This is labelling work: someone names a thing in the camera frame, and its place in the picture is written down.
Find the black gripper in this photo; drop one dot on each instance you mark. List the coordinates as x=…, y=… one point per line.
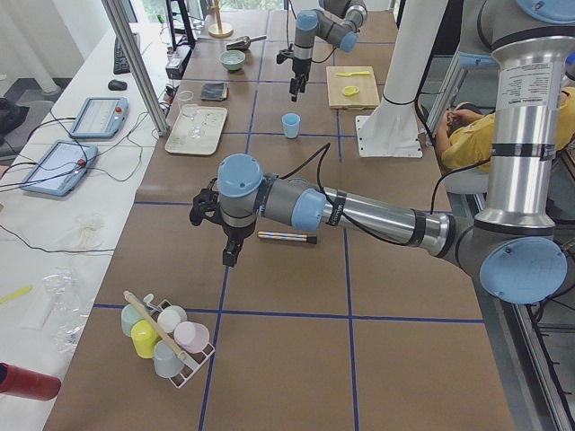
x=300, y=67
x=235, y=233

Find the steel muddler with black cap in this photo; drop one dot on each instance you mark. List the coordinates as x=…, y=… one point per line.
x=288, y=237

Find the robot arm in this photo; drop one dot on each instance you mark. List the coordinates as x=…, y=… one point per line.
x=508, y=248
x=338, y=23

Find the light blue cup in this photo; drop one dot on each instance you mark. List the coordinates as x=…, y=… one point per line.
x=291, y=125

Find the lemon slices on board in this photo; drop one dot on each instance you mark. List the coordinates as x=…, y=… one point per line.
x=350, y=90

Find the white plastic cup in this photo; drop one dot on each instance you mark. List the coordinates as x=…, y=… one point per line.
x=170, y=317

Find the pink plastic cup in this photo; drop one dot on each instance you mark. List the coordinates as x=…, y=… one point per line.
x=191, y=336

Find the green plastic cup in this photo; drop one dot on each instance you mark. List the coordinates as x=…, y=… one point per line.
x=129, y=317

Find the yellow plastic cup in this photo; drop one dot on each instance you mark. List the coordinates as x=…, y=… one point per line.
x=144, y=338

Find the grey plastic cup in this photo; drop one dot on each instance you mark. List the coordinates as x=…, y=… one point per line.
x=166, y=363

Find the yellow plastic knife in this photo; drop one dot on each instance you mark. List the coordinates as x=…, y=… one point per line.
x=353, y=73

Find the wooden cutting board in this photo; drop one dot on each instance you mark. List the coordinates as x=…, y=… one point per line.
x=368, y=96

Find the steel ice scoop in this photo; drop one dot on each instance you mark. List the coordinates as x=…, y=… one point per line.
x=243, y=43

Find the green bowl of ice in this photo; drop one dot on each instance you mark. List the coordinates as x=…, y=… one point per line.
x=232, y=60

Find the grey folded cloth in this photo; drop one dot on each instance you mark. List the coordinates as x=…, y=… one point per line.
x=214, y=92

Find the wooden mug tree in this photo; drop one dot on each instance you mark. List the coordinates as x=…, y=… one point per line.
x=219, y=29

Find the cream bear tray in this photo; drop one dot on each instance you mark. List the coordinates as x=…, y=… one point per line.
x=211, y=120

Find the clear wine glass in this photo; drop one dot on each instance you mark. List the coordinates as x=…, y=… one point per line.
x=189, y=110

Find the person in yellow shirt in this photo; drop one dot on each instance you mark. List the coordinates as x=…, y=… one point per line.
x=465, y=134

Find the black keyboard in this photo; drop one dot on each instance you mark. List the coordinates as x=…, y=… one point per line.
x=120, y=61

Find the black computer mouse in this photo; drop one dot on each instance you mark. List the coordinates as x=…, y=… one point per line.
x=117, y=85

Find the teach pendant far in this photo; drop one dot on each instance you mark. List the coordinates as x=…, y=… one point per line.
x=100, y=118

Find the teach pendant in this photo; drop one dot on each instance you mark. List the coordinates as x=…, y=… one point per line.
x=100, y=118
x=61, y=168

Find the teach pendant near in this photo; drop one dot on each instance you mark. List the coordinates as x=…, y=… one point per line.
x=61, y=168

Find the red bottle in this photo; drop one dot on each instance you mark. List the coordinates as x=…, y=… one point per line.
x=28, y=384

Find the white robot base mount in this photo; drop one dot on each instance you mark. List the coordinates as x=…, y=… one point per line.
x=391, y=130

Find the wooden rack handle rod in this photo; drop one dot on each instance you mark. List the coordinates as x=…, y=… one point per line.
x=131, y=298

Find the white wire cup rack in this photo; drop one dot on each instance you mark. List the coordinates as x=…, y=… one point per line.
x=194, y=361

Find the aluminium frame post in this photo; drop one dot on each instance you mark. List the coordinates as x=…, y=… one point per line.
x=119, y=22

